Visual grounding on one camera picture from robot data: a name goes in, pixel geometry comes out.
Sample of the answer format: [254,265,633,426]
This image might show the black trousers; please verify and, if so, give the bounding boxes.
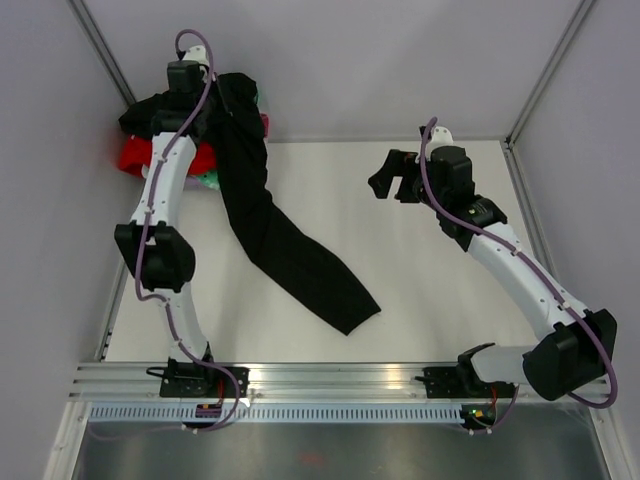
[119,73,381,335]

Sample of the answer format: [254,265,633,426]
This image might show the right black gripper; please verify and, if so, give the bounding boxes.
[369,148,447,212]

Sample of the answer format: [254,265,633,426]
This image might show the pink white garment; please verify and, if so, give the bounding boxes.
[260,112,270,143]

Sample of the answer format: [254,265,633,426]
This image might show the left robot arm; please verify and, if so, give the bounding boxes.
[114,60,233,397]

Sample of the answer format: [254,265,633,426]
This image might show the green white patterned garment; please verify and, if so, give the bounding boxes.
[185,90,268,191]

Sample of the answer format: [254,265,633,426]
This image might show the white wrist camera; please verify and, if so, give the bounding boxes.
[182,45,210,83]
[422,125,454,149]

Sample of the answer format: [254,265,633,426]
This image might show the white slotted cable duct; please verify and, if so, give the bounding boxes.
[89,402,463,424]

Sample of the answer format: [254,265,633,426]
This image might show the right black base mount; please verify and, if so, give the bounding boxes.
[414,343,515,400]

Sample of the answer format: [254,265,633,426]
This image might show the aluminium mounting rail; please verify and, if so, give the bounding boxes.
[69,362,609,401]

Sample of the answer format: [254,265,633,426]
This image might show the white laundry basket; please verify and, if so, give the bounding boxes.
[141,112,272,192]

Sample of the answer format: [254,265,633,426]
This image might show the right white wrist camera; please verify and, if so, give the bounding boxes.
[422,125,454,149]

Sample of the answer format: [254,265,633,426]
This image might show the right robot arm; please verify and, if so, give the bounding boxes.
[368,146,617,401]

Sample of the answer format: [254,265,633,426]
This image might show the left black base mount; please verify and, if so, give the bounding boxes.
[145,359,249,399]

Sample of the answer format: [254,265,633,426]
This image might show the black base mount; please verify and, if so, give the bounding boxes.
[414,343,515,400]
[145,359,249,399]

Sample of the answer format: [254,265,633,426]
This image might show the red garment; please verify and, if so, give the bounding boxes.
[118,135,217,177]

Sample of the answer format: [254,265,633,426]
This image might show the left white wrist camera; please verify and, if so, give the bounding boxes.
[182,45,210,83]

